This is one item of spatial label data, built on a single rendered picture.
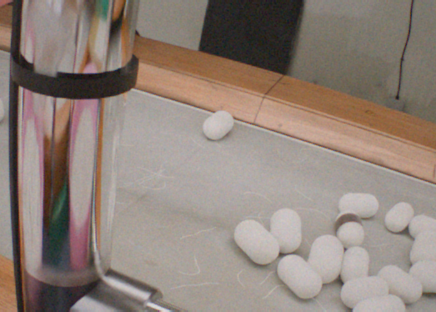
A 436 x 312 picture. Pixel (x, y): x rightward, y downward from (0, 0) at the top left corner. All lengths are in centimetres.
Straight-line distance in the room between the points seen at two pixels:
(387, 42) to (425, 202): 196
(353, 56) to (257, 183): 203
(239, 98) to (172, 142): 10
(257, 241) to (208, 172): 11
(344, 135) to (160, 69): 20
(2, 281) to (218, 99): 33
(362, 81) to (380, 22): 29
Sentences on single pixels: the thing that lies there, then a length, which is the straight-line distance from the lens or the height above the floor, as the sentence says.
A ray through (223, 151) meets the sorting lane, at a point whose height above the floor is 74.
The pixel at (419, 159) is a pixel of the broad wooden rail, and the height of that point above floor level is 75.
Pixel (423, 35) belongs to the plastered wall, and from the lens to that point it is 239.
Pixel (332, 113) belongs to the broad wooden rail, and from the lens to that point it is 52.
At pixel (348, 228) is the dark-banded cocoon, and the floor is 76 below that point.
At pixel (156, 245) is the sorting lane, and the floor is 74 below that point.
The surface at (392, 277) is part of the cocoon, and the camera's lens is 32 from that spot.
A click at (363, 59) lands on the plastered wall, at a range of 241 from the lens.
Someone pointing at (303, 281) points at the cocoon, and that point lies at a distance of 29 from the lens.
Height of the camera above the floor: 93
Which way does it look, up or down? 27 degrees down
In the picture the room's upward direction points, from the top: 11 degrees clockwise
